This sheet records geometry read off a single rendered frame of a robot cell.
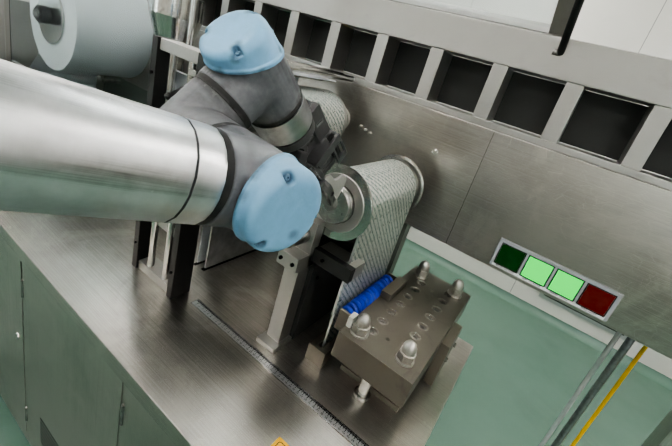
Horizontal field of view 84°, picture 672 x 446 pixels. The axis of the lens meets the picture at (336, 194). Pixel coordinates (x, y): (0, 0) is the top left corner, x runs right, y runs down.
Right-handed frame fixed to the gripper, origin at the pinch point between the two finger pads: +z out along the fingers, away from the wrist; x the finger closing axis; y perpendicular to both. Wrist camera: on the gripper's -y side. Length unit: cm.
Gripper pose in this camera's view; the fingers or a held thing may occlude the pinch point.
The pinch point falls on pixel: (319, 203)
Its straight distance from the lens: 66.3
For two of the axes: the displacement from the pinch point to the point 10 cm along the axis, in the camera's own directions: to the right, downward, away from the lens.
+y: 5.6, -7.9, 2.6
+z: 2.4, 4.5, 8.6
